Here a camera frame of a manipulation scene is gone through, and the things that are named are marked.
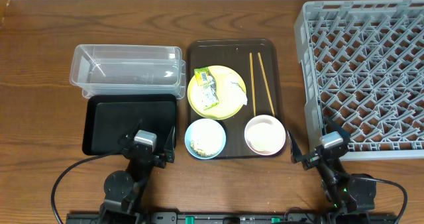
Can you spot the white tissue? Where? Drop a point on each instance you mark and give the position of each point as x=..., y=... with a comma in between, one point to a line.
x=236, y=90

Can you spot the light blue bowl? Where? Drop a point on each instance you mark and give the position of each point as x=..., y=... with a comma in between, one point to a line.
x=205, y=139

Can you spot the yellow round plate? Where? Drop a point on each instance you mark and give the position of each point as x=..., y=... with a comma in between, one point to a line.
x=226, y=107

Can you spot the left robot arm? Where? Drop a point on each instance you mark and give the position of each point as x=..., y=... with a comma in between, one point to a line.
x=124, y=188

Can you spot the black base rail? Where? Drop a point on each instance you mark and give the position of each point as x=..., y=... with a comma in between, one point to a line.
x=195, y=218

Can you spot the dark brown serving tray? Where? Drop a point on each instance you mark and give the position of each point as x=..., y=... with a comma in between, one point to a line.
x=234, y=54

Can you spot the pink bowl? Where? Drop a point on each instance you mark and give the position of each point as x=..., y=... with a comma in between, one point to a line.
x=265, y=135

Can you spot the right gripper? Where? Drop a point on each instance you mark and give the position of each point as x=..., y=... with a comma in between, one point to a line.
x=318, y=156

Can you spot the clear plastic bin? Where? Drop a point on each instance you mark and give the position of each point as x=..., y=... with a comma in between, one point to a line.
x=120, y=69

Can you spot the black waste tray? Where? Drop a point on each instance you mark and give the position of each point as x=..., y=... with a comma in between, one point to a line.
x=110, y=118

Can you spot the green snack wrapper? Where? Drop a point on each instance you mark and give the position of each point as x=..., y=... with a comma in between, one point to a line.
x=208, y=86

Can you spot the grey dishwasher rack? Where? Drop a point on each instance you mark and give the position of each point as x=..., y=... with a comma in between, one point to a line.
x=362, y=65

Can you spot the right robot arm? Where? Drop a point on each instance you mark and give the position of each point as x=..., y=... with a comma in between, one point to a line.
x=351, y=194

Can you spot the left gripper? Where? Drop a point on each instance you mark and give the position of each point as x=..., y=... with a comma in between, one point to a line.
x=150, y=156

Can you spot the wooden chopstick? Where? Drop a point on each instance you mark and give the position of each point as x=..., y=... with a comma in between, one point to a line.
x=252, y=84
x=266, y=83

